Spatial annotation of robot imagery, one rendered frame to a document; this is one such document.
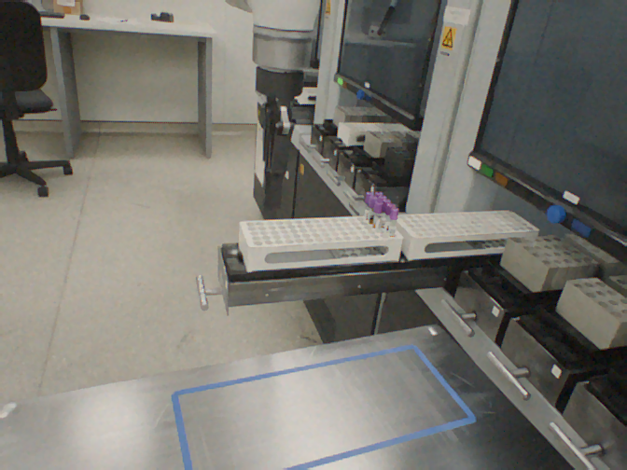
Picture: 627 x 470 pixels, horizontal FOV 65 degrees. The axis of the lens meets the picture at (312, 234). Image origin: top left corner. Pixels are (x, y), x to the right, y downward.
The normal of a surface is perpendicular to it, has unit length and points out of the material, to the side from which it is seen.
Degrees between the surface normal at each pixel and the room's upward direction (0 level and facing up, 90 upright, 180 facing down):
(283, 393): 0
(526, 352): 90
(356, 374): 0
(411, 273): 90
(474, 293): 90
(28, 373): 0
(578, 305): 90
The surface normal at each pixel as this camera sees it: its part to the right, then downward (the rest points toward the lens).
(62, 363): 0.10, -0.88
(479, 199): 0.29, 0.47
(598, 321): -0.95, 0.04
